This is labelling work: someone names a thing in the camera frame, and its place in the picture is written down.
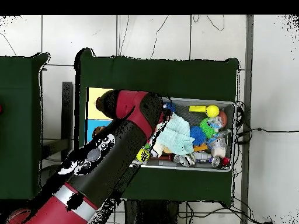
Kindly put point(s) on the mint green cloth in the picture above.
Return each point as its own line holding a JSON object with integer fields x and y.
{"x": 177, "y": 135}

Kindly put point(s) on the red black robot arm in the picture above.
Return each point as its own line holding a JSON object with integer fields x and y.
{"x": 98, "y": 168}

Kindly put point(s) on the wooden box with three holes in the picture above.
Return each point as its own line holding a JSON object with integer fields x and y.
{"x": 93, "y": 109}

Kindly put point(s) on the metal mesh bin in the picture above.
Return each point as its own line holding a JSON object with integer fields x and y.
{"x": 198, "y": 166}

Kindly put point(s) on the blue puffer ball with eyes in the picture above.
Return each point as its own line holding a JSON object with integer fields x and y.
{"x": 170, "y": 107}

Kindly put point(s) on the yellow smiley ball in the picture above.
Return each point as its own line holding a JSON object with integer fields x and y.
{"x": 143, "y": 155}

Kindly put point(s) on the plain blue puffer ball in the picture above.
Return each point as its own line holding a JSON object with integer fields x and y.
{"x": 197, "y": 135}

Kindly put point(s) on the green spiky puffer toy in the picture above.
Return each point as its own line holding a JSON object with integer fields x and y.
{"x": 206, "y": 128}

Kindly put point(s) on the dark green tablecloth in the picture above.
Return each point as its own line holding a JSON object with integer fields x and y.
{"x": 186, "y": 79}
{"x": 18, "y": 128}

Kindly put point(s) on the yellow tennis ball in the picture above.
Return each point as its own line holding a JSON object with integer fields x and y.
{"x": 212, "y": 111}

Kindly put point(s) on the black stand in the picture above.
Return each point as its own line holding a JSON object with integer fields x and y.
{"x": 67, "y": 105}

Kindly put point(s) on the grey floor strip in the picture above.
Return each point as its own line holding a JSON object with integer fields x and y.
{"x": 249, "y": 70}

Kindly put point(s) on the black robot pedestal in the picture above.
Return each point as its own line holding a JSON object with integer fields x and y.
{"x": 151, "y": 213}

